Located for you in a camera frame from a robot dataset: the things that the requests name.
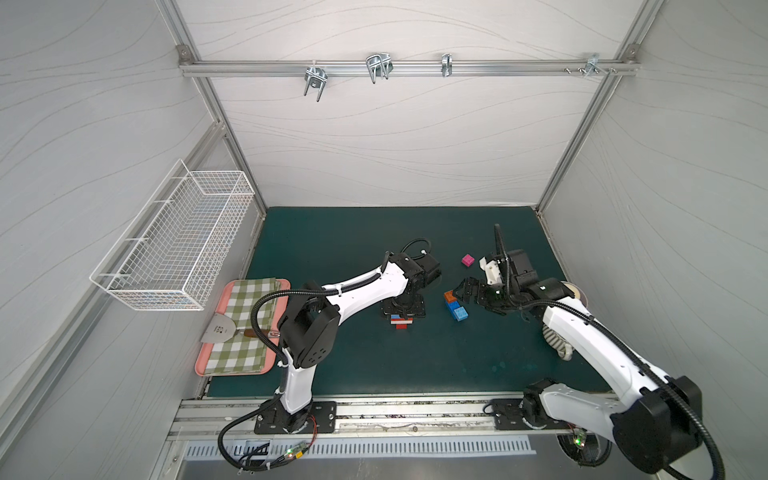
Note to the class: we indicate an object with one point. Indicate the ribbed grey cup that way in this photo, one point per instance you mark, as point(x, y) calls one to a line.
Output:
point(558, 343)

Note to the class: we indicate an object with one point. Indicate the bowl with cream ring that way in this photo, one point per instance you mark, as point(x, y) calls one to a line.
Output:
point(577, 292)

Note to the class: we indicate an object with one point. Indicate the metal hook clamp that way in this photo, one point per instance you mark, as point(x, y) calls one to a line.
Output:
point(315, 79)
point(379, 65)

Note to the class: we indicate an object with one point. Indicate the metal hook clamp middle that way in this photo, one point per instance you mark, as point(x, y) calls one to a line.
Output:
point(379, 65)

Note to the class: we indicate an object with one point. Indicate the aluminium crossbar rail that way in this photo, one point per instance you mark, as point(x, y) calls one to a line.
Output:
point(401, 68)

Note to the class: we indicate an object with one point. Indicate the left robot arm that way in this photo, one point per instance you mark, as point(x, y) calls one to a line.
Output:
point(313, 316)

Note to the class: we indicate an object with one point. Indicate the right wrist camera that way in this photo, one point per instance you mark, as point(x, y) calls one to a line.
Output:
point(492, 272)

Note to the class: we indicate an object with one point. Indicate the metal spatula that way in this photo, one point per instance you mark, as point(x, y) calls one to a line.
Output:
point(222, 328)

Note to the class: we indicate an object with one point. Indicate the light blue small lego brick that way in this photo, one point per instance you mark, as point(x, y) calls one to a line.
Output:
point(460, 314)

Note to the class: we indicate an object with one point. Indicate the green checkered cloth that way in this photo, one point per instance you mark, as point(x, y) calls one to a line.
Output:
point(246, 342)

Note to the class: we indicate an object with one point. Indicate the pink tray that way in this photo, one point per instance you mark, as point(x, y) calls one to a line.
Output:
point(207, 360)

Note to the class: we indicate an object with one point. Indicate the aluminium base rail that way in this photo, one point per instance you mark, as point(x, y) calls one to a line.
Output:
point(416, 415)

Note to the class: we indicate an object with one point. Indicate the metal hook clamp left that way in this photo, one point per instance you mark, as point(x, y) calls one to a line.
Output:
point(315, 79)

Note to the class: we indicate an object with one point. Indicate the metal ring clamp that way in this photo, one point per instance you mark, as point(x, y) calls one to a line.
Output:
point(446, 65)

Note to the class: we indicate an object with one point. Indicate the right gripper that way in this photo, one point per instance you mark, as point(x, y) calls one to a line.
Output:
point(480, 292)

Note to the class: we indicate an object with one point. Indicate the green table mat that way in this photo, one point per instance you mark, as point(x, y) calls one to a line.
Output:
point(484, 353)

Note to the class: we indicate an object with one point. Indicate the white slotted cable duct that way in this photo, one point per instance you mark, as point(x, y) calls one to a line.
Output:
point(369, 448)

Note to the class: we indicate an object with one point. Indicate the white wire basket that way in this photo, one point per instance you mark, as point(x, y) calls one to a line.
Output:
point(171, 253)

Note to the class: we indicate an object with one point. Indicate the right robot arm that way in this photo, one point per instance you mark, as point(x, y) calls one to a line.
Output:
point(654, 419)

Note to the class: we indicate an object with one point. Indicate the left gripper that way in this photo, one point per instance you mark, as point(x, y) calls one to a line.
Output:
point(402, 305)

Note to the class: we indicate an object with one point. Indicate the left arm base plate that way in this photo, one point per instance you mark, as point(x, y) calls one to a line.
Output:
point(273, 418)

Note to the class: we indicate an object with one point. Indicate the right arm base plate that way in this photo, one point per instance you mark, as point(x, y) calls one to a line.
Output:
point(507, 414)

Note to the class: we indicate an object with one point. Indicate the metal clamp right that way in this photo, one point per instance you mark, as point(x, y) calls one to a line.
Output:
point(591, 67)

